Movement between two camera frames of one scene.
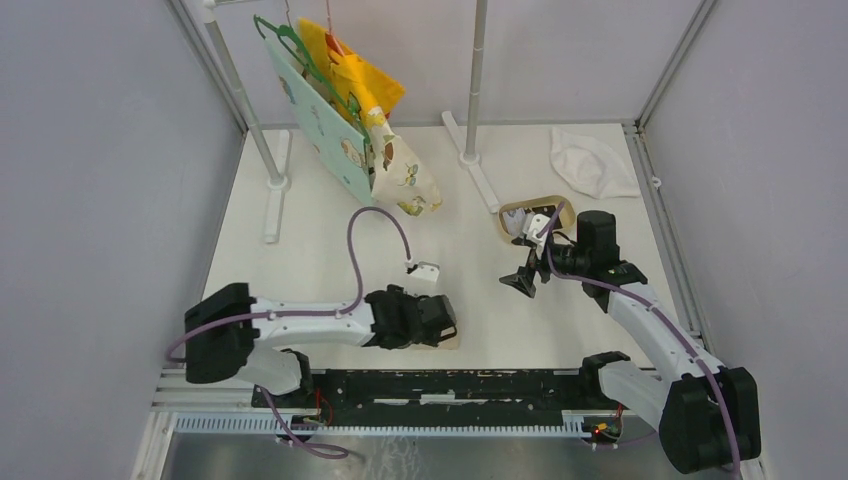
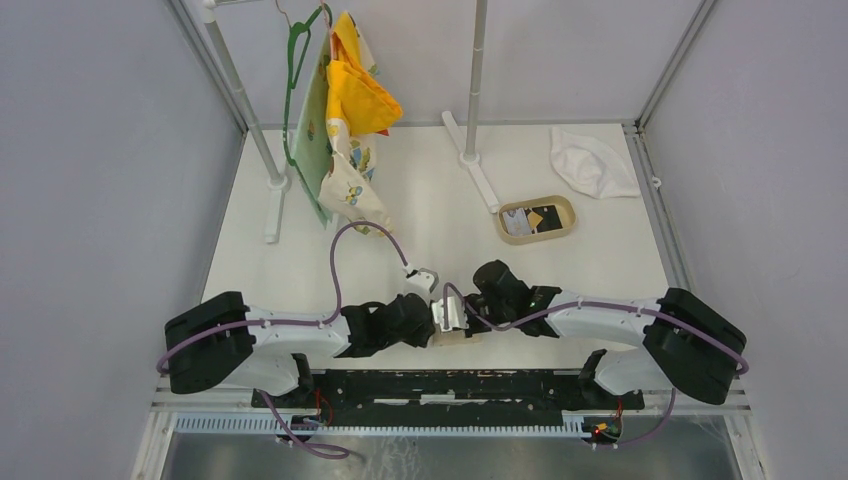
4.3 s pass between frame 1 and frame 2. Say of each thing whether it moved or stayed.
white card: stayed
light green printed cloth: moved
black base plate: stayed
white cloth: stayed
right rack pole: stayed
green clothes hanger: moved
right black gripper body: moved
